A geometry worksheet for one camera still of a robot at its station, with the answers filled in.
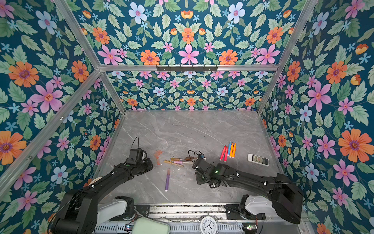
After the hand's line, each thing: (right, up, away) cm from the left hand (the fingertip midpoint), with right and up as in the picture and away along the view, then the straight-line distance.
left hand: (154, 161), depth 88 cm
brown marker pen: (+13, 0, +5) cm, 14 cm away
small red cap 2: (+2, -2, +3) cm, 4 cm away
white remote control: (+65, 0, +3) cm, 65 cm away
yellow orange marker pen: (+50, +3, +7) cm, 51 cm away
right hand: (+27, -7, -8) cm, 28 cm away
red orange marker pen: (+43, +4, +7) cm, 44 cm away
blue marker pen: (+48, +5, +8) cm, 49 cm away
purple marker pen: (+9, -10, -4) cm, 14 cm away
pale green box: (+2, -26, -20) cm, 32 cm away
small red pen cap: (-1, +1, +7) cm, 7 cm away
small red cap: (+1, +4, +7) cm, 8 cm away
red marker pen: (+45, +3, +6) cm, 46 cm away
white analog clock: (+32, -25, -21) cm, 45 cm away
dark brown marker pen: (+22, +1, +6) cm, 23 cm away
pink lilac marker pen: (+16, -1, +3) cm, 16 cm away
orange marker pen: (+49, +5, +8) cm, 50 cm away
